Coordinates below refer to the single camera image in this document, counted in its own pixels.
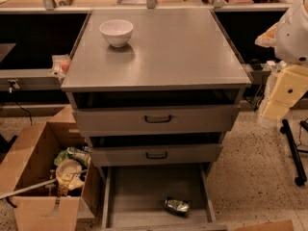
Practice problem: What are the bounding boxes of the white ceramic bowl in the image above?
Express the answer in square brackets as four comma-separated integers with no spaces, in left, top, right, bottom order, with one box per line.
[99,19,134,47]

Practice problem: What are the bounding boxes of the green drink can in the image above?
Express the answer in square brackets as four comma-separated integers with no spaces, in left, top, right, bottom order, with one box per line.
[164,197,190,217]

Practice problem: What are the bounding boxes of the small tray with orange ball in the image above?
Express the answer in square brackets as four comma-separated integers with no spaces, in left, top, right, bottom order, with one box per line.
[48,54,70,79]

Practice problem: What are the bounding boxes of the black wall cable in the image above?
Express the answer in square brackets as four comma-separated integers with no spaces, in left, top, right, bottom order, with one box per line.
[9,87,34,126]

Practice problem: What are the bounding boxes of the black floor stand leg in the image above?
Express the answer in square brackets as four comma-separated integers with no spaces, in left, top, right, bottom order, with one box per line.
[280,119,307,187]

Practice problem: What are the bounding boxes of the top grey drawer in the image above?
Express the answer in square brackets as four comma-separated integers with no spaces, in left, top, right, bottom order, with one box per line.
[73,105,240,137]

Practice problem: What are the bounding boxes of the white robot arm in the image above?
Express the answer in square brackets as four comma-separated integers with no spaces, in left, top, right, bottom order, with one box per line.
[255,0,308,120]

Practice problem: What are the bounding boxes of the middle grey drawer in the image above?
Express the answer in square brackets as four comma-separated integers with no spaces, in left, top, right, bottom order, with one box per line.
[90,143,223,167]

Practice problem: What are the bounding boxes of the grey drawer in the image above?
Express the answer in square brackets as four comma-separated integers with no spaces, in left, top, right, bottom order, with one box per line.
[90,143,223,167]
[102,164,227,231]
[73,105,240,137]

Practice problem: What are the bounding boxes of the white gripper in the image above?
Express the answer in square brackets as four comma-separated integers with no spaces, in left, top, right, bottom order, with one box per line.
[262,64,308,120]

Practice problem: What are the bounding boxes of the white paper cup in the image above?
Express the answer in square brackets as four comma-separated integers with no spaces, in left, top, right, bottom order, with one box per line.
[56,159,82,185]

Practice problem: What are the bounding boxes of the grey metal drawer cabinet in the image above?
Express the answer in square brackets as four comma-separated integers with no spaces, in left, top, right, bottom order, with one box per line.
[61,7,252,231]

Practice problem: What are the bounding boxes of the green snack bag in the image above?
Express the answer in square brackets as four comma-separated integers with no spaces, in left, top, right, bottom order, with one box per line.
[54,147,90,167]

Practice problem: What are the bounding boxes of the brown cardboard box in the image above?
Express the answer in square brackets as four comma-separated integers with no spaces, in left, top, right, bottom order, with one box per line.
[0,107,100,231]

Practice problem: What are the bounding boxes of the bottom grey drawer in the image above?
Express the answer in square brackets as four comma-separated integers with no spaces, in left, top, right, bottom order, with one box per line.
[102,164,227,231]

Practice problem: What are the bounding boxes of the grey metal rod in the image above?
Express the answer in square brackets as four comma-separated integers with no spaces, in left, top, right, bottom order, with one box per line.
[0,169,88,199]

